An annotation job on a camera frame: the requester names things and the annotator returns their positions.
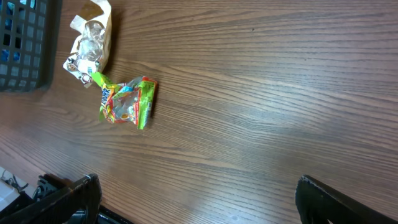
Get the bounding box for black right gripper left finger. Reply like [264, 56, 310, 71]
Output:
[1, 174, 102, 224]

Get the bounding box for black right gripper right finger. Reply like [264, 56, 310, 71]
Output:
[295, 175, 397, 224]

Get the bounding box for green yellow candy bag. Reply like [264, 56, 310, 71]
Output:
[91, 72, 157, 129]

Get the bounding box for beige brown cookie bag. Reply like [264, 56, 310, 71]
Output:
[63, 0, 112, 88]

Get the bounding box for blue cookie pack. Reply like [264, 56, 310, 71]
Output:
[1, 0, 44, 67]

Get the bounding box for dark grey plastic basket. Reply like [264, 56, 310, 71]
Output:
[1, 0, 62, 92]

